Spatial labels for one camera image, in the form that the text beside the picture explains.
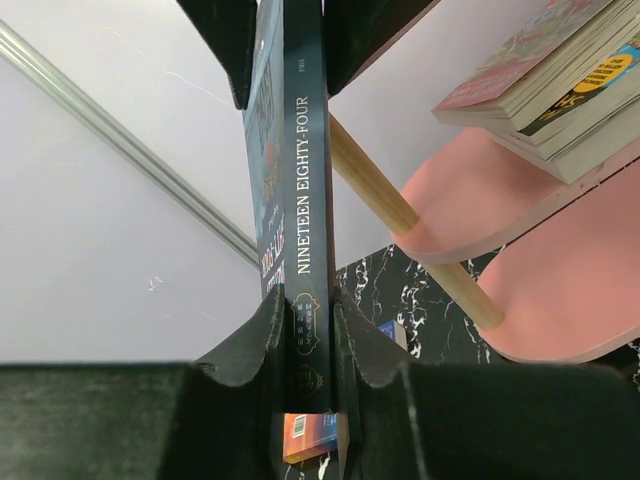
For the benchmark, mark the pink three-tier shelf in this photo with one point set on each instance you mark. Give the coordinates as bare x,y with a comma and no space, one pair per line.
547,271

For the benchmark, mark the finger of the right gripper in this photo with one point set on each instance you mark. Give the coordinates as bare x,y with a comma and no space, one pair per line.
228,27
358,32

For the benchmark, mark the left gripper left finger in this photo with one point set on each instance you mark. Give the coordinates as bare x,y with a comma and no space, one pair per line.
230,413

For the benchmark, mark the black yellow treehouse book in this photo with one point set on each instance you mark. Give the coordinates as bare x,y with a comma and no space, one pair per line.
609,88

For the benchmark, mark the red 13-storey treehouse book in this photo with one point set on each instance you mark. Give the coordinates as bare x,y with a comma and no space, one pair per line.
553,52

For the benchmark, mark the dark blue book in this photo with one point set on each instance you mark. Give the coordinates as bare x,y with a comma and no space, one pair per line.
287,142

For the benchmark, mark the blue orange book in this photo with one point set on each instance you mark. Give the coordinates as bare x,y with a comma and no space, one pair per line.
310,441

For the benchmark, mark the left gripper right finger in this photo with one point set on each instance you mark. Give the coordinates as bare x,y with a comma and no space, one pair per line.
377,420

